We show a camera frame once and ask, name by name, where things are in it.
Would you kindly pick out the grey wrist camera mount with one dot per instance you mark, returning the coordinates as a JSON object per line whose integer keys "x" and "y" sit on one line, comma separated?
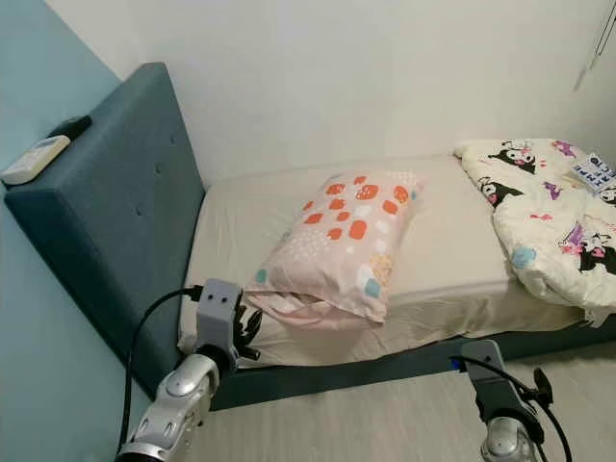
{"x": 218, "y": 310}
{"x": 487, "y": 364}

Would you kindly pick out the beige mattress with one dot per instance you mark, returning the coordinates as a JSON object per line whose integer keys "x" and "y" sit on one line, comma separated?
{"x": 452, "y": 260}

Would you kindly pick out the white remote control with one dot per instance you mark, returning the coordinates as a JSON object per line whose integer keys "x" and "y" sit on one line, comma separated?
{"x": 36, "y": 160}

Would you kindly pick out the teal fabric bed frame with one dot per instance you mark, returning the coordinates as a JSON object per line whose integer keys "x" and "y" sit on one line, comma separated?
{"x": 115, "y": 221}

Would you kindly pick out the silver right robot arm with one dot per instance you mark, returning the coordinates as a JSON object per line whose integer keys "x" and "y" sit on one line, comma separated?
{"x": 510, "y": 428}

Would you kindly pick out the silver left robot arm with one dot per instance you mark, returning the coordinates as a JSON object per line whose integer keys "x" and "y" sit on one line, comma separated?
{"x": 178, "y": 409}

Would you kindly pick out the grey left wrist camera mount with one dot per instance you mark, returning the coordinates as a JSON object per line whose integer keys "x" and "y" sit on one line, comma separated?
{"x": 218, "y": 310}

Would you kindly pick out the pink pillow with orange spots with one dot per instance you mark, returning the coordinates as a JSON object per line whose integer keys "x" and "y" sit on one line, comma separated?
{"x": 337, "y": 245}

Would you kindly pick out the cream cartoon print quilt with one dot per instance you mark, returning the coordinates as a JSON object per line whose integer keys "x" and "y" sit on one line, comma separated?
{"x": 549, "y": 236}

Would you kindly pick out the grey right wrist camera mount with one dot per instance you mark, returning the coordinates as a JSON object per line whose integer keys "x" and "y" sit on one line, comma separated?
{"x": 487, "y": 364}

